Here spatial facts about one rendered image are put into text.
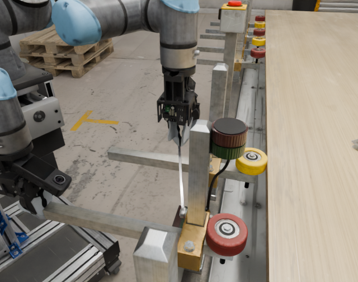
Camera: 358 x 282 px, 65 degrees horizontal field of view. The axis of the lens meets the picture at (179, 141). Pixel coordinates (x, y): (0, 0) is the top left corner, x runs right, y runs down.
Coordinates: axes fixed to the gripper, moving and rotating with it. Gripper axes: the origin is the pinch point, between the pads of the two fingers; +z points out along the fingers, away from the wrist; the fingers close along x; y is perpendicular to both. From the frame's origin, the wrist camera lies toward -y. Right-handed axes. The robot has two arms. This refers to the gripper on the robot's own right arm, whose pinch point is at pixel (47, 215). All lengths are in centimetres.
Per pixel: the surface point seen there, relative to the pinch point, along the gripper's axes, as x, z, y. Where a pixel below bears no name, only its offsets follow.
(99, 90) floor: -238, 83, 124
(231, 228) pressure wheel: -0.1, -7.9, -43.1
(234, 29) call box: -51, -33, -36
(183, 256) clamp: 5.0, -3.4, -34.8
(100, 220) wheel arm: 0.8, -3.4, -14.9
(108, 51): -373, 79, 177
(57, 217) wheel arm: 1.5, -1.9, -4.4
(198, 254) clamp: 4.6, -4.4, -37.6
